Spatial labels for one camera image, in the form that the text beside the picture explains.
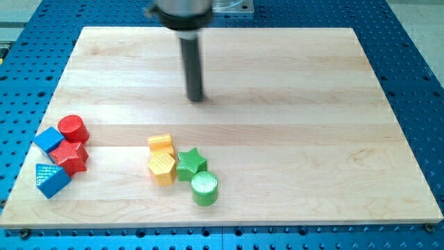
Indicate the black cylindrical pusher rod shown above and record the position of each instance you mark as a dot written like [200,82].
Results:
[192,68]

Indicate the green cylinder block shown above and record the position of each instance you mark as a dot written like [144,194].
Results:
[205,188]

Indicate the yellow hexagon block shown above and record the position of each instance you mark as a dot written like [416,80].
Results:
[162,168]

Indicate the yellow square block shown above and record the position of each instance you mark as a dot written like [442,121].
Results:
[161,144]

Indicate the green star block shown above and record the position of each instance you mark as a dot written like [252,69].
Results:
[190,163]

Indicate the light wooden board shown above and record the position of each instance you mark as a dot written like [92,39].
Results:
[295,126]

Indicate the red cylinder block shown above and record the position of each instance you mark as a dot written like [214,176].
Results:
[73,129]

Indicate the red star block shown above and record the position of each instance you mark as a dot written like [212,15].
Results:
[71,156]

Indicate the blue cube block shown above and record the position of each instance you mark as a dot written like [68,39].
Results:
[49,139]

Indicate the blue triangle block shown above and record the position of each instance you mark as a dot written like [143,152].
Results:
[50,179]

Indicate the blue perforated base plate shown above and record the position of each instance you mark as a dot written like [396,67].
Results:
[35,63]

